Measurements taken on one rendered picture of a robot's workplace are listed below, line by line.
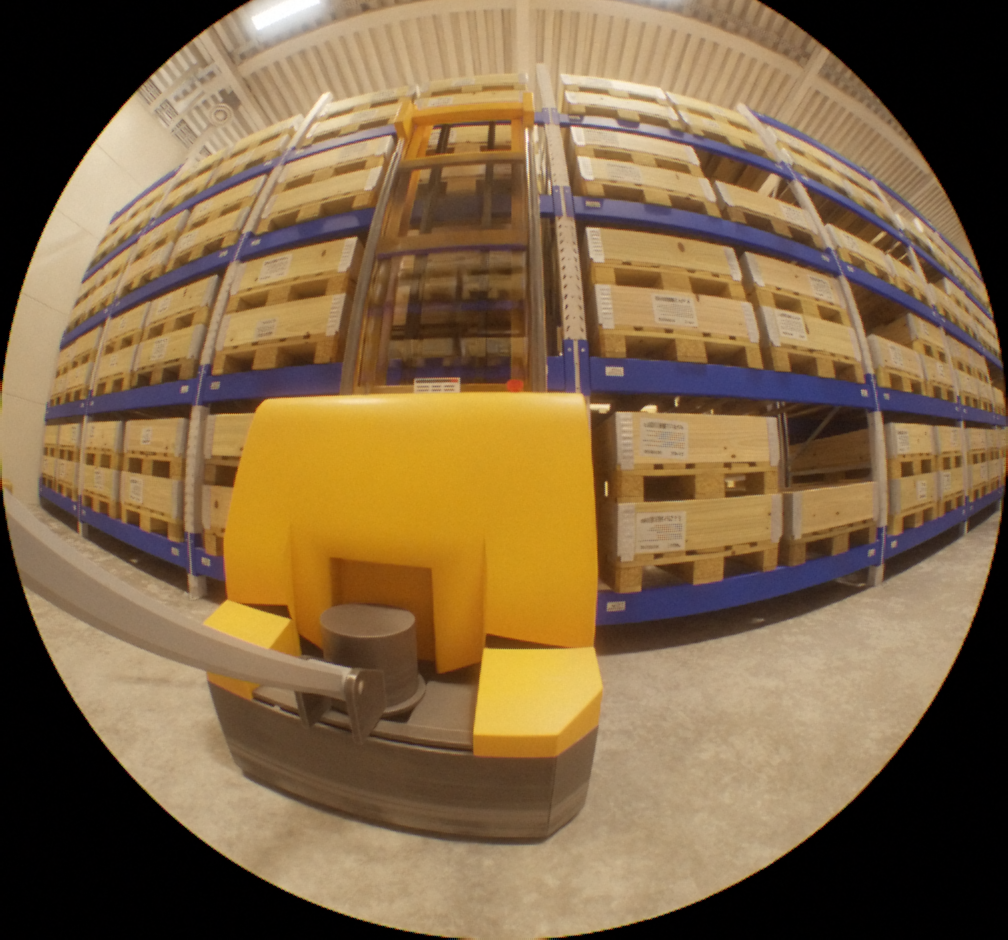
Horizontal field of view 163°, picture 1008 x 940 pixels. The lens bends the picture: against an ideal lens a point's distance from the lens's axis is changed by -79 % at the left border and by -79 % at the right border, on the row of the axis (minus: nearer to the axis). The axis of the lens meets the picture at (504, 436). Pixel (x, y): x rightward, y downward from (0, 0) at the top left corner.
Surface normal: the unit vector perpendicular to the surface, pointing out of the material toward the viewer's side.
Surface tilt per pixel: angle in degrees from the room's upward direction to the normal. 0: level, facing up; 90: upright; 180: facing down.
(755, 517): 90
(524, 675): 22
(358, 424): 68
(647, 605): 90
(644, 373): 90
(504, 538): 74
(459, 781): 90
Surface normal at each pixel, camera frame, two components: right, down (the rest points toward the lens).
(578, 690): 0.00, -0.97
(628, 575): -0.02, -0.14
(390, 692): 0.63, -0.11
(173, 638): 1.00, 0.00
